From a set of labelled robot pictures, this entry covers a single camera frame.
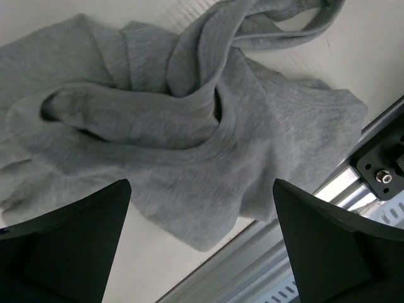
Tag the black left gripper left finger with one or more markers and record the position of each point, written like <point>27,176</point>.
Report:
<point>65,255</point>

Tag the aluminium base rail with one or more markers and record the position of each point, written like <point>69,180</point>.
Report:
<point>256,260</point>

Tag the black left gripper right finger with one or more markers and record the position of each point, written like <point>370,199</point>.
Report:
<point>337,255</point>

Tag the grey tank top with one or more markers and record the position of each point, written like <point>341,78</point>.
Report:
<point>199,130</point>

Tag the white slotted cable duct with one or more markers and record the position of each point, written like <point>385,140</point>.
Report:
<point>286,291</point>

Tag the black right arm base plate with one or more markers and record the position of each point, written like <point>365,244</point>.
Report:
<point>380,163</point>

